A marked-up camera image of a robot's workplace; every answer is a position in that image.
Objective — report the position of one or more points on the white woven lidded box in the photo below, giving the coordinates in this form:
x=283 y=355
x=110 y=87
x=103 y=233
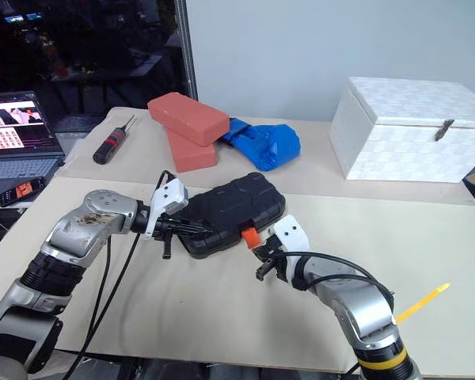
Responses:
x=400 y=138

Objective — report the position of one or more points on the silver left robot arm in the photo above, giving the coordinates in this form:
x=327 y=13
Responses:
x=83 y=233

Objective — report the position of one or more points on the black mobile phone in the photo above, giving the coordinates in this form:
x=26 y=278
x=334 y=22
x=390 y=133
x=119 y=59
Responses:
x=21 y=191

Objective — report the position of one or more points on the metal window post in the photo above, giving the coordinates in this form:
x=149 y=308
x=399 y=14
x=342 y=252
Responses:
x=186 y=47

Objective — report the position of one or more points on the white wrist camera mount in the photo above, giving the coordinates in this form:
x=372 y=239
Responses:
x=291 y=233
x=168 y=198

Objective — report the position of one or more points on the open laptop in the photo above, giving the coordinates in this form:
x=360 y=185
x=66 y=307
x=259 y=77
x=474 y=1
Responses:
x=16 y=130

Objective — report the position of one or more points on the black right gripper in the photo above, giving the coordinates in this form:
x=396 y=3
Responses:
x=276 y=253

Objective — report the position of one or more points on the blue folded bag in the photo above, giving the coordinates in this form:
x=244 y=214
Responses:
x=269 y=146

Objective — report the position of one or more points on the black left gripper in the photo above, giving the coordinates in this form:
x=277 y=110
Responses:
x=164 y=226

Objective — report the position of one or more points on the yellow plastic stick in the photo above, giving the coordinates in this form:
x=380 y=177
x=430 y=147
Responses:
x=423 y=301

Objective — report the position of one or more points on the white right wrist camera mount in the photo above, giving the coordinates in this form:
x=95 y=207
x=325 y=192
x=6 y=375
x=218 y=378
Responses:
x=291 y=233

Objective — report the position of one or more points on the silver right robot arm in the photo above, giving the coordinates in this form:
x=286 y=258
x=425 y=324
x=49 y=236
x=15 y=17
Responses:
x=360 y=308

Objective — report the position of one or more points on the black red screwdriver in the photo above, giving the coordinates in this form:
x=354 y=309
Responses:
x=109 y=146

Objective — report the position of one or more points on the red brick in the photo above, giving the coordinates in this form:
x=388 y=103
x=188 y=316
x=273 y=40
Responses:
x=190 y=118
x=194 y=156

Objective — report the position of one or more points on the black plastic tool case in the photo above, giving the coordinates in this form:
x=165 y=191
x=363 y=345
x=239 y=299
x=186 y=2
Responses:
x=237 y=206

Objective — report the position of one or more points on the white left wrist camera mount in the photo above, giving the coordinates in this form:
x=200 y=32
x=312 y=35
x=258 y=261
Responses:
x=168 y=198

